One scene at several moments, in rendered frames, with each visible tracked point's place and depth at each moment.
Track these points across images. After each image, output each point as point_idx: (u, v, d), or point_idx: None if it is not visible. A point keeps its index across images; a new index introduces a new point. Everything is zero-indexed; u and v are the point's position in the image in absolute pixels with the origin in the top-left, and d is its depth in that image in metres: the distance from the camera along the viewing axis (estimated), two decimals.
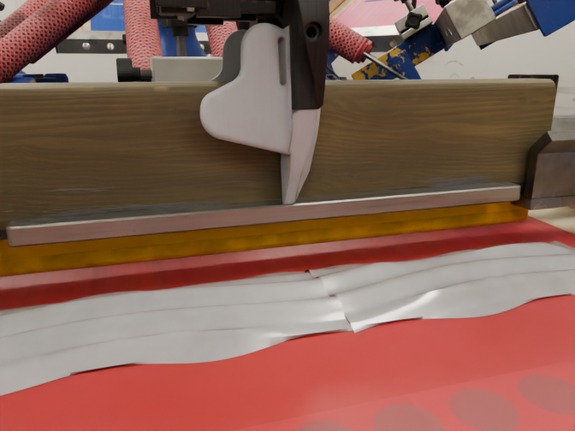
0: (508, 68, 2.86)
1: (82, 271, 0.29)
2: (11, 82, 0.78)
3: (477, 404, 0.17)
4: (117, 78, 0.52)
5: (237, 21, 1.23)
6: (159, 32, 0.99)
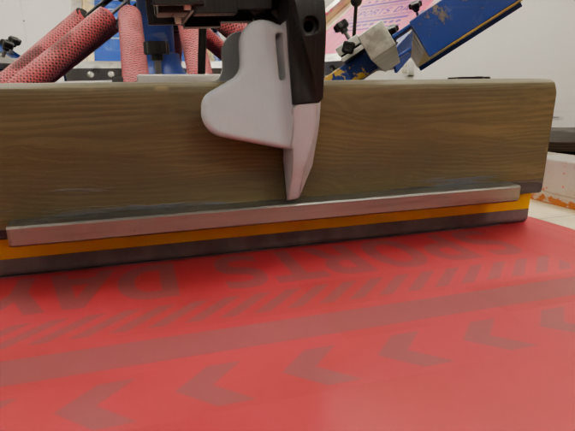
0: None
1: None
2: None
3: None
4: None
5: (216, 50, 1.46)
6: (150, 60, 1.22)
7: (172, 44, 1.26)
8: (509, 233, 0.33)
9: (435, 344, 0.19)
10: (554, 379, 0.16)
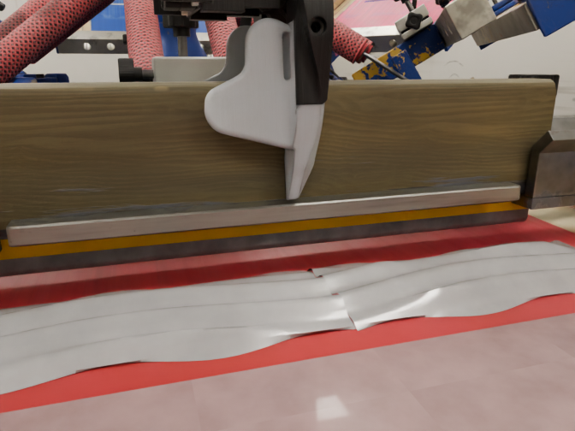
0: (508, 68, 2.86)
1: (85, 270, 0.29)
2: (12, 82, 0.78)
3: None
4: (119, 78, 0.53)
5: (237, 21, 1.23)
6: (160, 32, 0.99)
7: None
8: None
9: None
10: None
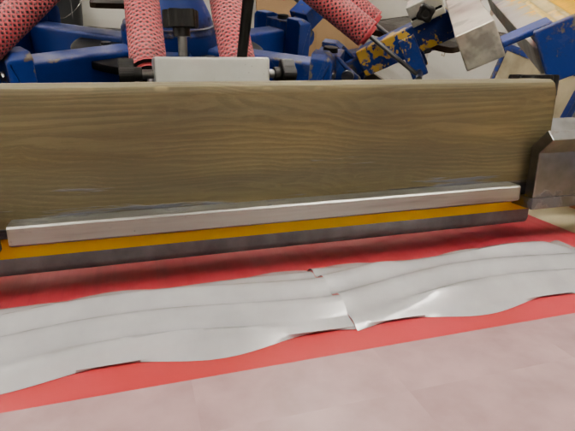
0: None
1: (85, 270, 0.29)
2: (7, 58, 0.76)
3: None
4: (119, 78, 0.53)
5: None
6: None
7: None
8: None
9: None
10: None
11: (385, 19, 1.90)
